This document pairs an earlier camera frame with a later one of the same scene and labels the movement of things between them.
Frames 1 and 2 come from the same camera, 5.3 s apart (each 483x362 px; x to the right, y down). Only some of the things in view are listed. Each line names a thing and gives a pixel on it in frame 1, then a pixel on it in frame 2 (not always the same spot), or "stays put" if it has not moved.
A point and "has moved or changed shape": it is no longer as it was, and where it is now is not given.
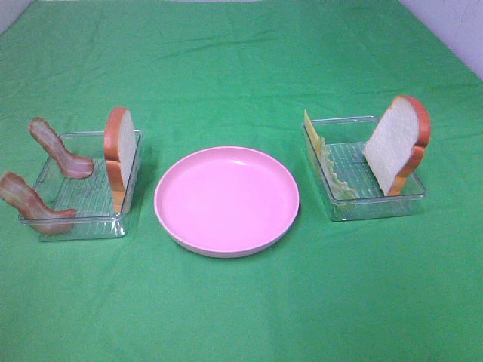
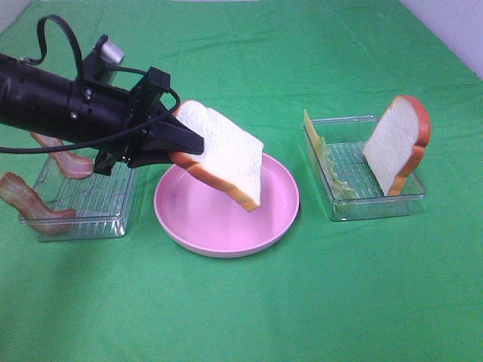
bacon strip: [22, 197] stays put
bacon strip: [71, 166] stays put
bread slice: [120, 152] has moved or changed shape
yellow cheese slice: [313, 133] stays put
